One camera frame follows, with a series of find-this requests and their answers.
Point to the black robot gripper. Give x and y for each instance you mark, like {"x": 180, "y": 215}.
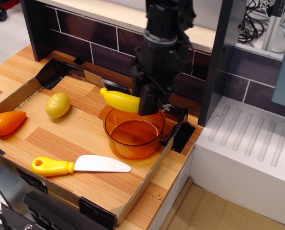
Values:
{"x": 155, "y": 67}

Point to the yellow toy banana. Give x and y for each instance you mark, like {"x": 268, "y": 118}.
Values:
{"x": 121, "y": 101}

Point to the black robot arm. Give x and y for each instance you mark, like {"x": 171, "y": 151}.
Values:
{"x": 168, "y": 19}

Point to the orange transparent plastic pot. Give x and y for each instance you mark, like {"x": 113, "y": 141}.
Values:
{"x": 132, "y": 136}

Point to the yellow-green toy potato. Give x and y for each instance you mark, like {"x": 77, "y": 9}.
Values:
{"x": 57, "y": 105}

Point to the brass screw in table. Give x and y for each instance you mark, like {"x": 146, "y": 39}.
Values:
{"x": 159, "y": 197}

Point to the white ridged drain board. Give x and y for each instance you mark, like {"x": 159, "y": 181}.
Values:
{"x": 246, "y": 135}

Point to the orange toy carrot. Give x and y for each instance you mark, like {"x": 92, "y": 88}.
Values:
{"x": 9, "y": 121}

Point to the black caster wheel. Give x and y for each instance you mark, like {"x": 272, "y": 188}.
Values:
{"x": 3, "y": 14}

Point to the dark grey vertical post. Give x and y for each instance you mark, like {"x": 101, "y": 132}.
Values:
{"x": 227, "y": 34}

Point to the yellow-handled white toy knife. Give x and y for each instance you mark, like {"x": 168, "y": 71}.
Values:
{"x": 46, "y": 167}

